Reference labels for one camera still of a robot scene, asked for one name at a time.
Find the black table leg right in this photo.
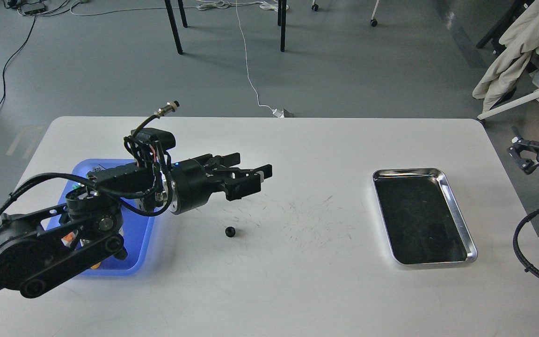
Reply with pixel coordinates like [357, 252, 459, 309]
[277, 0, 287, 52]

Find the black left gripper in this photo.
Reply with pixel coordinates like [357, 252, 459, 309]
[168, 152, 272, 215]

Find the small black gear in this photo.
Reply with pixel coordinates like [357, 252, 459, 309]
[225, 227, 237, 238]

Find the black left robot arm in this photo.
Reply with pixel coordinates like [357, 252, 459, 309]
[0, 102, 272, 298]

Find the white power adapter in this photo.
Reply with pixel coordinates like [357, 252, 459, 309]
[272, 108, 294, 118]

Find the silver metal tray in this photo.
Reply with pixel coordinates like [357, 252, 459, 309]
[372, 167, 478, 268]

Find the black table leg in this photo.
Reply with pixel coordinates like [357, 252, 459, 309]
[277, 0, 287, 52]
[164, 0, 188, 55]

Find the black table leg left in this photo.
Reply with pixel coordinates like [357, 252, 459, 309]
[164, 0, 188, 55]

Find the orange white contact block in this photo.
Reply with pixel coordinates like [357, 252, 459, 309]
[61, 232, 75, 247]

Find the black floor cable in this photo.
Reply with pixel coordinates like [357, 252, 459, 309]
[0, 0, 83, 188]

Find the beige cloth on chair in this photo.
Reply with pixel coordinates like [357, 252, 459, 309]
[472, 0, 539, 112]

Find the blue plastic tray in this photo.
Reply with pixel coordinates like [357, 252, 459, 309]
[72, 158, 155, 279]

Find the white floor cable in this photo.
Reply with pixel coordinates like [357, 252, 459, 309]
[235, 0, 275, 113]

